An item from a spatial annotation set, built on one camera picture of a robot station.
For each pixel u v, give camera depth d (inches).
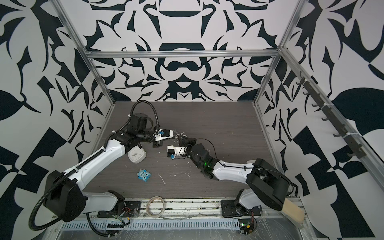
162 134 24.6
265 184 17.1
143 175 32.7
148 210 29.6
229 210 29.1
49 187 15.8
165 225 25.5
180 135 30.9
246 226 27.8
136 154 35.1
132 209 28.7
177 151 26.6
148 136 26.2
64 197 15.6
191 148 27.4
